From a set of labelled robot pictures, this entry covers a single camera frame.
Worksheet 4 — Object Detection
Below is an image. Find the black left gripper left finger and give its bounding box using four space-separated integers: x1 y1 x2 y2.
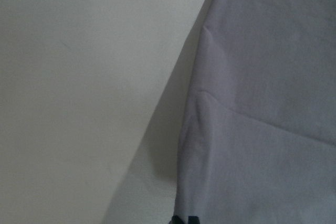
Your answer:
171 216 184 224

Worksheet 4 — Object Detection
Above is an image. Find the dark brown t-shirt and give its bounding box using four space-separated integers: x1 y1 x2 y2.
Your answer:
173 0 335 223

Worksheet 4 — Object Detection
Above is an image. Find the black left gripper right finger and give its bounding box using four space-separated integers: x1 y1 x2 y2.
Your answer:
188 216 200 224

